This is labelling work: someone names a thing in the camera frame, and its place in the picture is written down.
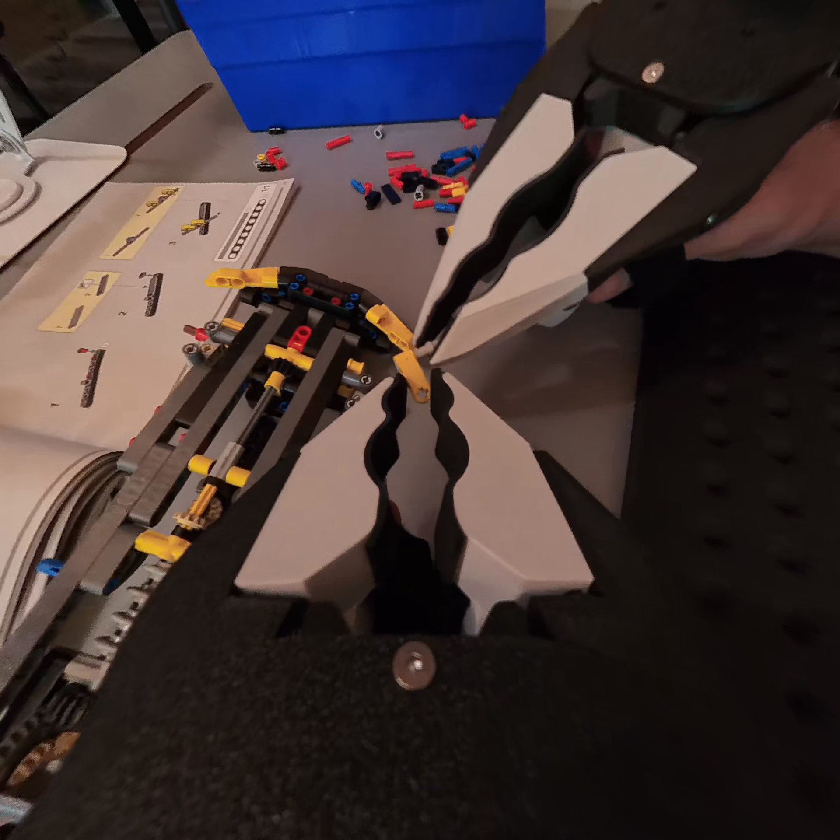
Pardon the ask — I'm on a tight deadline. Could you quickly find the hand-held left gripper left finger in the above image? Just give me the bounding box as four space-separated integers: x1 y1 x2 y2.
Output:
235 374 408 603

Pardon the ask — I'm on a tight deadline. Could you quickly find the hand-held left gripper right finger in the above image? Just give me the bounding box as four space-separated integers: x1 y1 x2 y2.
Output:
430 369 595 613

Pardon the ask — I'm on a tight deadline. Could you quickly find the instruction card on stand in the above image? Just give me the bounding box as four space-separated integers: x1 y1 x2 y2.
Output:
0 85 129 266

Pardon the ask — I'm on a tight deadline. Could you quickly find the yellow lego connector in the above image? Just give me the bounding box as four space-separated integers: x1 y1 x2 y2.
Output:
392 350 431 403

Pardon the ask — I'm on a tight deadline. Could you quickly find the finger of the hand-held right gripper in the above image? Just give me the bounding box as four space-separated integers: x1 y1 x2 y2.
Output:
413 92 589 347
428 144 698 367

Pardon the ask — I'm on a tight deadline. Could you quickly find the blue plastic bin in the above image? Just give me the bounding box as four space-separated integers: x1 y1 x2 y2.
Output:
176 0 547 133

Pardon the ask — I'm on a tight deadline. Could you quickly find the lego instruction booklet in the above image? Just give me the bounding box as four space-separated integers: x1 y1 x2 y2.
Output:
0 177 299 647

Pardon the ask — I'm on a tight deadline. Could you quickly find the scatter of small lego pins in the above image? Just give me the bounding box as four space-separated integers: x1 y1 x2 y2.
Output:
255 113 488 247

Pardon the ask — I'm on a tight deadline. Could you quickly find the lego car chassis model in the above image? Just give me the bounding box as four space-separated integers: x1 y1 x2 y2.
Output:
0 264 421 808

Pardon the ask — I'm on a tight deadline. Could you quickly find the person's right hand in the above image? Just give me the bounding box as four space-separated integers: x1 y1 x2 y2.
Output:
586 120 840 306

